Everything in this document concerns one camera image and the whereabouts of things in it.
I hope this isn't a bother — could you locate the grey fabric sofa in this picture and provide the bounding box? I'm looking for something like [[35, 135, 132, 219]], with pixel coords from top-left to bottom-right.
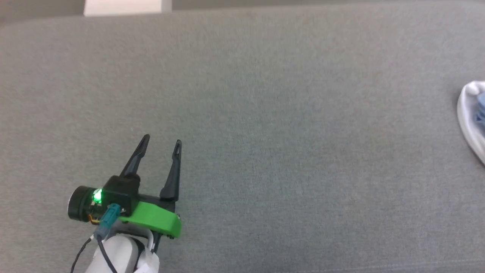
[[0, 0, 485, 273]]

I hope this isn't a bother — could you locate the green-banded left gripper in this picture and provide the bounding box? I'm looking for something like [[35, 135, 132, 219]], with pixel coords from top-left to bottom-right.
[[68, 134, 183, 240]]

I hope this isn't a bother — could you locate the white rectangular background object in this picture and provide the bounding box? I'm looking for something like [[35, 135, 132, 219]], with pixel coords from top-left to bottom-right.
[[83, 0, 173, 17]]

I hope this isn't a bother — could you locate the light blue white-hemmed garment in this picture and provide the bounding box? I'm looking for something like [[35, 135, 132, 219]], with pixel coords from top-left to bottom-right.
[[457, 81, 485, 167]]

